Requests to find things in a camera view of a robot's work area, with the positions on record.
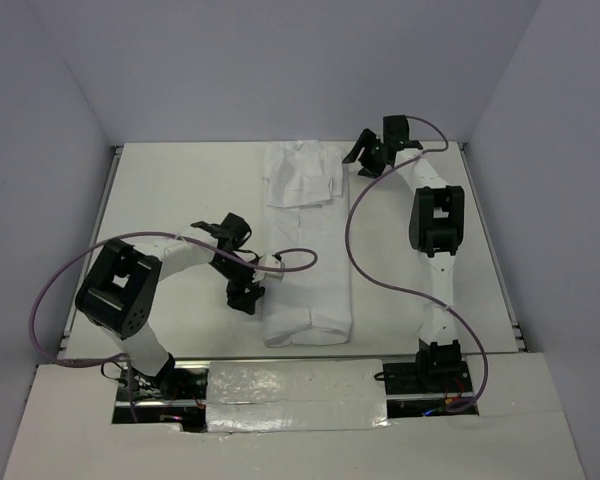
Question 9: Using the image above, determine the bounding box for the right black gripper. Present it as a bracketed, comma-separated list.
[344, 127, 390, 179]

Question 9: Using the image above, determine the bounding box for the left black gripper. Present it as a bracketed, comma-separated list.
[210, 252, 264, 315]

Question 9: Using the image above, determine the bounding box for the white long sleeve shirt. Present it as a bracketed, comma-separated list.
[261, 141, 353, 348]

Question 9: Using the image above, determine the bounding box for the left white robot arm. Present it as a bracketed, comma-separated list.
[75, 238, 265, 399]

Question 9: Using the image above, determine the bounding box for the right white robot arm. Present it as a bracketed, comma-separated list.
[343, 115, 465, 391]

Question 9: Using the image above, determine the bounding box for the silver foil tape sheet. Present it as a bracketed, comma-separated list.
[205, 359, 388, 433]

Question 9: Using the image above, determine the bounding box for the white foam front board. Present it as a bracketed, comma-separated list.
[5, 366, 584, 479]

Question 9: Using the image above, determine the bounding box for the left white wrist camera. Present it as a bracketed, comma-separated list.
[253, 254, 285, 283]

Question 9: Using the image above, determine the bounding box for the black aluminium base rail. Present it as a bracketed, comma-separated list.
[112, 361, 478, 433]

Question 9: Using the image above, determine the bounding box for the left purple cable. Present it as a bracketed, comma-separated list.
[29, 229, 319, 424]

